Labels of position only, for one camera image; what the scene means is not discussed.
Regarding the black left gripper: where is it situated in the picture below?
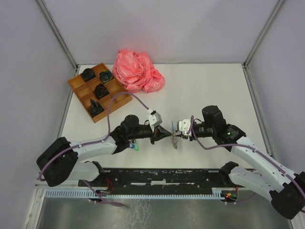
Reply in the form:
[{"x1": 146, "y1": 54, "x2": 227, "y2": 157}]
[{"x1": 128, "y1": 125, "x2": 171, "y2": 145}]

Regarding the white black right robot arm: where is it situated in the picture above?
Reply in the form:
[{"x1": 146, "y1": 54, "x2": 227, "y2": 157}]
[{"x1": 177, "y1": 105, "x2": 305, "y2": 219}]

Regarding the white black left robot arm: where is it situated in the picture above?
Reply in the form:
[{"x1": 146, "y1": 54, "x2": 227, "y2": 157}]
[{"x1": 36, "y1": 114, "x2": 171, "y2": 187}]

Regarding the black rolled item lower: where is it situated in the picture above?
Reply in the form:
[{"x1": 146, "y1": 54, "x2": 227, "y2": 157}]
[{"x1": 89, "y1": 99, "x2": 104, "y2": 117}]

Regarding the crumpled pink plastic bag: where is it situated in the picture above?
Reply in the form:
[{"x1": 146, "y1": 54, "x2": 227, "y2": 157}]
[{"x1": 112, "y1": 49, "x2": 165, "y2": 94}]

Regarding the black rolled item centre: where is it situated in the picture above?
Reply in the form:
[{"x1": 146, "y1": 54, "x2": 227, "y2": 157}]
[{"x1": 93, "y1": 84, "x2": 109, "y2": 100}]

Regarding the black yellow rolled item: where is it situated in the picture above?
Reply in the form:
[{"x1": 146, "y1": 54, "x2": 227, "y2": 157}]
[{"x1": 99, "y1": 70, "x2": 113, "y2": 83}]

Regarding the brown wooden compartment tray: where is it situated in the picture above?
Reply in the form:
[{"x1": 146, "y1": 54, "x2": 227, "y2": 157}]
[{"x1": 68, "y1": 63, "x2": 132, "y2": 123}]

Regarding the black rolled item top left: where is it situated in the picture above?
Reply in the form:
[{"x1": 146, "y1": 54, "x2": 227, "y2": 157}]
[{"x1": 80, "y1": 68, "x2": 96, "y2": 82}]

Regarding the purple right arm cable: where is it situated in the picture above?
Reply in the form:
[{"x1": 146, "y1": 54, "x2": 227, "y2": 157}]
[{"x1": 189, "y1": 115, "x2": 305, "y2": 213}]

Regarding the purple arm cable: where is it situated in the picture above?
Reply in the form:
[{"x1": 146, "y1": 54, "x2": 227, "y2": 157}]
[
  {"x1": 38, "y1": 92, "x2": 153, "y2": 207},
  {"x1": 189, "y1": 115, "x2": 305, "y2": 213}
]

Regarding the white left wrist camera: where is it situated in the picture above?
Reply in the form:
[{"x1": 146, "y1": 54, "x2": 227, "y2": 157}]
[{"x1": 148, "y1": 109, "x2": 163, "y2": 129}]

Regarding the black metal base rail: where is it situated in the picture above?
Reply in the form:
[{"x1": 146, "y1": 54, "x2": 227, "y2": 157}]
[{"x1": 88, "y1": 168, "x2": 236, "y2": 194}]

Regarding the white slotted cable duct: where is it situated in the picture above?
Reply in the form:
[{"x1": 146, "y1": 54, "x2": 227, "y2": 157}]
[{"x1": 45, "y1": 188, "x2": 236, "y2": 200}]

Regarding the aluminium frame post right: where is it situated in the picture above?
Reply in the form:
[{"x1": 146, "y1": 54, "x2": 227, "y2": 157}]
[{"x1": 243, "y1": 0, "x2": 286, "y2": 66}]

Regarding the aluminium frame post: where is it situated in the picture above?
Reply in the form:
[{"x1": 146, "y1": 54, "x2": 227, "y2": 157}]
[
  {"x1": 34, "y1": 0, "x2": 78, "y2": 69},
  {"x1": 243, "y1": 0, "x2": 286, "y2": 66}
]

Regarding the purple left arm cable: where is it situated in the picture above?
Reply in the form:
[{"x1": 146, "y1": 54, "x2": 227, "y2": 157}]
[{"x1": 38, "y1": 92, "x2": 153, "y2": 207}]

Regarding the aluminium front frame rail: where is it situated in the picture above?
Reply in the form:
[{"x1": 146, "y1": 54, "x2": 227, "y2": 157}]
[{"x1": 35, "y1": 181, "x2": 80, "y2": 189}]

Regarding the aluminium frame post left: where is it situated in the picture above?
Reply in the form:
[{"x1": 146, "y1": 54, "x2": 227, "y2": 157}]
[{"x1": 34, "y1": 0, "x2": 78, "y2": 69}]

